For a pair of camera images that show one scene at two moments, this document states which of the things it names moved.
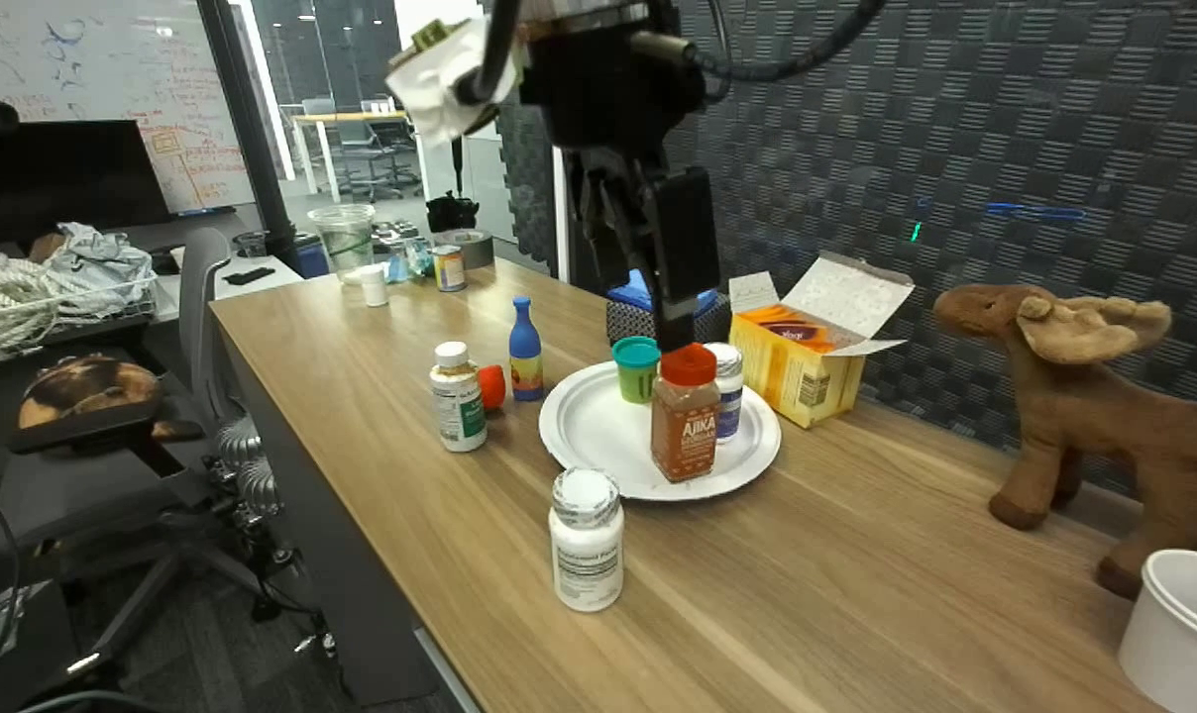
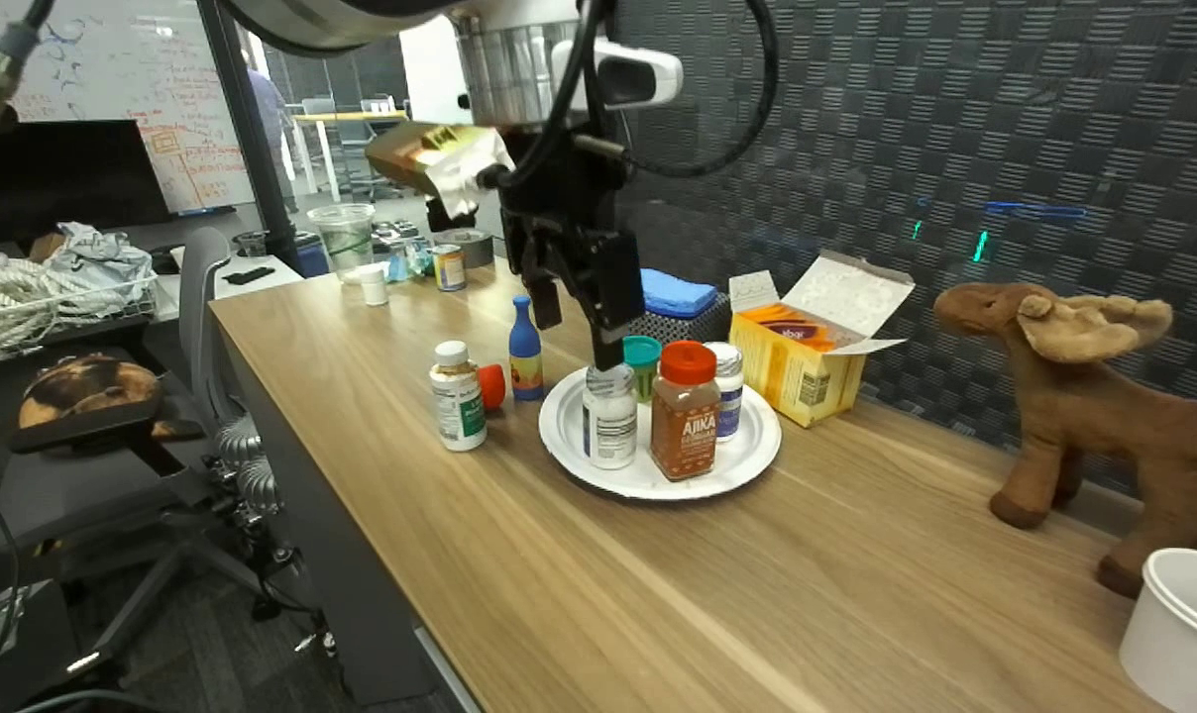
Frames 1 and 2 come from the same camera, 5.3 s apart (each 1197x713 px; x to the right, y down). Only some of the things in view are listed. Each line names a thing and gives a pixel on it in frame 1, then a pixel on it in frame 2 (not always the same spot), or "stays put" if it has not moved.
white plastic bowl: x=1177 y=634 stays put
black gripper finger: x=630 y=227 to x=538 y=264
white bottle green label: x=456 y=417 stays put
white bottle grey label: x=588 y=541 to x=610 y=417
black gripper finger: x=686 y=239 to x=609 y=281
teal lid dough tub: x=637 y=358 stays put
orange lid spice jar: x=686 y=414 stays put
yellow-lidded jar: x=453 y=270 stays put
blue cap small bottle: x=526 y=355 stays put
